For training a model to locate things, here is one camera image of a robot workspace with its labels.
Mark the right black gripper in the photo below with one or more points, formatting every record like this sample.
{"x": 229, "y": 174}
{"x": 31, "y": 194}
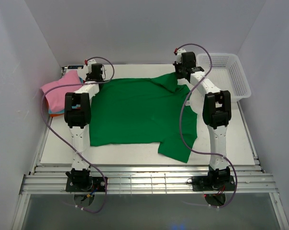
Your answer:
{"x": 177, "y": 65}

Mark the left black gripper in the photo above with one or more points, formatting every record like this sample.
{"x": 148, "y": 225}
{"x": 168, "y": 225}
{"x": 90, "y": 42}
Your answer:
{"x": 88, "y": 75}

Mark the green t shirt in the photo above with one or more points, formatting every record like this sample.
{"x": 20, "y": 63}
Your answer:
{"x": 144, "y": 110}

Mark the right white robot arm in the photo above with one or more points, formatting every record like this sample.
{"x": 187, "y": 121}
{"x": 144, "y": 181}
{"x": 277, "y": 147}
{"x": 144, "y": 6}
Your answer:
{"x": 216, "y": 115}

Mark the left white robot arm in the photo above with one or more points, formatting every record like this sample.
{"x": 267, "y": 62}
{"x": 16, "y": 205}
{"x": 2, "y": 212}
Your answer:
{"x": 78, "y": 117}

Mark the light blue folded t shirt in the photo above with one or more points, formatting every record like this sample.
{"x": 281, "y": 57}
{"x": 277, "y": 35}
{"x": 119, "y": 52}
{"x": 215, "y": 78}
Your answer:
{"x": 56, "y": 98}

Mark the blue label sticker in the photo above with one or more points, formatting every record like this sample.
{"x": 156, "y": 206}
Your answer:
{"x": 75, "y": 67}

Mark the white plastic basket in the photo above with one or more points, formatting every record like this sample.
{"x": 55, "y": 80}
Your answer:
{"x": 227, "y": 73}

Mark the pink folded t shirt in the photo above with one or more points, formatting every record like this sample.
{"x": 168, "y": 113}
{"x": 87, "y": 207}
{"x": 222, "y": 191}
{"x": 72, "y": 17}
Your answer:
{"x": 72, "y": 73}

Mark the orange folded t shirt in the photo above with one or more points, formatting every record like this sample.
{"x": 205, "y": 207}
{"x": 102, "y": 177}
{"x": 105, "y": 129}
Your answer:
{"x": 54, "y": 115}

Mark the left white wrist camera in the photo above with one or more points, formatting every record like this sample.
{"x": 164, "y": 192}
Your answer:
{"x": 89, "y": 63}

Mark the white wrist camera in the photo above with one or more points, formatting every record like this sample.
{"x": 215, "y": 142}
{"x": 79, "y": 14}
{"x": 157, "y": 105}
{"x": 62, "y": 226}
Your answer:
{"x": 89, "y": 63}
{"x": 179, "y": 51}

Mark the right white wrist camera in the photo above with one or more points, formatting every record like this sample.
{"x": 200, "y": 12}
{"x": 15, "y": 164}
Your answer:
{"x": 179, "y": 51}

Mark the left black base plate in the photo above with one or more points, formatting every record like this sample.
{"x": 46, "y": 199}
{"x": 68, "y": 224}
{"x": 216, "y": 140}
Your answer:
{"x": 93, "y": 184}

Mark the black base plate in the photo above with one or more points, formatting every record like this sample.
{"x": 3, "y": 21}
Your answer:
{"x": 204, "y": 183}
{"x": 93, "y": 184}

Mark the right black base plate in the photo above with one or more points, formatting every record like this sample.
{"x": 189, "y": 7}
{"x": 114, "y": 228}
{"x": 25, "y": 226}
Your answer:
{"x": 204, "y": 183}

